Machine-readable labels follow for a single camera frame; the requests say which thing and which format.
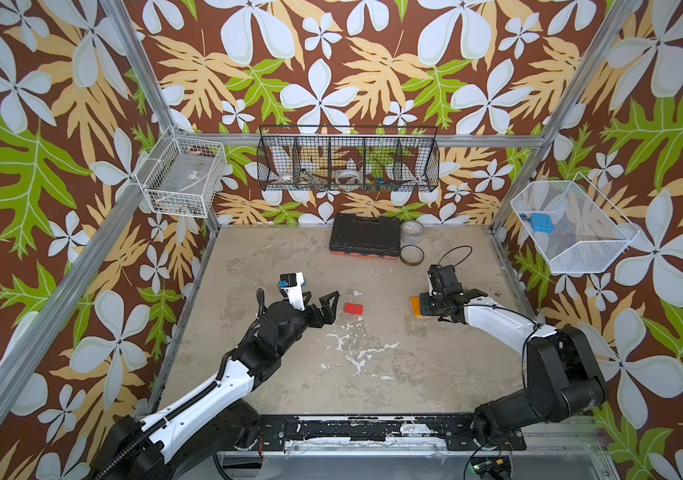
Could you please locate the clear glass jar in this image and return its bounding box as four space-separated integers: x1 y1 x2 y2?
401 220 425 245

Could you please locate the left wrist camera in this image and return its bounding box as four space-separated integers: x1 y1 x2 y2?
279 272 305 311

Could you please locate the blue object in basket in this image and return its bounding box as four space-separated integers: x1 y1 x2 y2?
527 213 555 234

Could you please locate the orange rectangular block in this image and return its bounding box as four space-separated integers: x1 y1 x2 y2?
409 297 421 317

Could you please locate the black wire basket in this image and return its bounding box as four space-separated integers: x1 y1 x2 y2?
255 125 441 192

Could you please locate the white tape roll in basket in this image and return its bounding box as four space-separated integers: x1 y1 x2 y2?
335 169 363 185

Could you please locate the white wire basket left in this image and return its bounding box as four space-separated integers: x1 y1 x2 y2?
137 128 228 219

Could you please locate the brown tape roll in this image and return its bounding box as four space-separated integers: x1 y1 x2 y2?
399 245 425 266

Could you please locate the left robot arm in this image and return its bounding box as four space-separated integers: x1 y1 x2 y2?
87 289 340 479

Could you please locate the black tool case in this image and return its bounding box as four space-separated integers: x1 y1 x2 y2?
329 213 401 259

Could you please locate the white mesh corner basket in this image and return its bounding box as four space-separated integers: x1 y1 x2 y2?
511 174 639 276

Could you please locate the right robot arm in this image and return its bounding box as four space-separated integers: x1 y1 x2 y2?
419 264 609 447

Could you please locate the red rectangular block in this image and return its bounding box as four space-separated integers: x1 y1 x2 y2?
345 303 365 316

